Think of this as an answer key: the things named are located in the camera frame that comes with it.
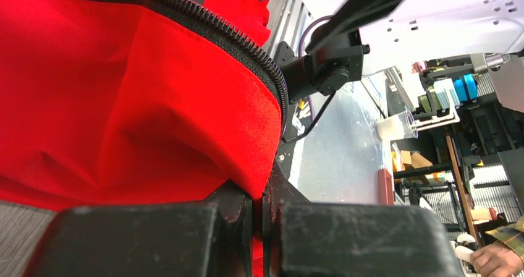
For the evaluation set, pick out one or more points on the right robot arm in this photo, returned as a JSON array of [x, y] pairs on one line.
[[405, 31]]

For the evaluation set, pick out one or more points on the red box on floor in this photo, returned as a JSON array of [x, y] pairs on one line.
[[386, 187]]

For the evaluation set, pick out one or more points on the red zip jacket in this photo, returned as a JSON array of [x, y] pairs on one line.
[[138, 102]]

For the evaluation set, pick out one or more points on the background person's hand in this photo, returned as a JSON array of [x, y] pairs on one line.
[[496, 260]]

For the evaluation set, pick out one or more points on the plaid shirt sleeve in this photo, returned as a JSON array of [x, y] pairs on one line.
[[511, 236]]

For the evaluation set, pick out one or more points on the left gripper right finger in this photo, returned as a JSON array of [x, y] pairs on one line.
[[302, 238]]

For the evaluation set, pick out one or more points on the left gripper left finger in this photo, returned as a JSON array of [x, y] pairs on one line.
[[211, 237]]

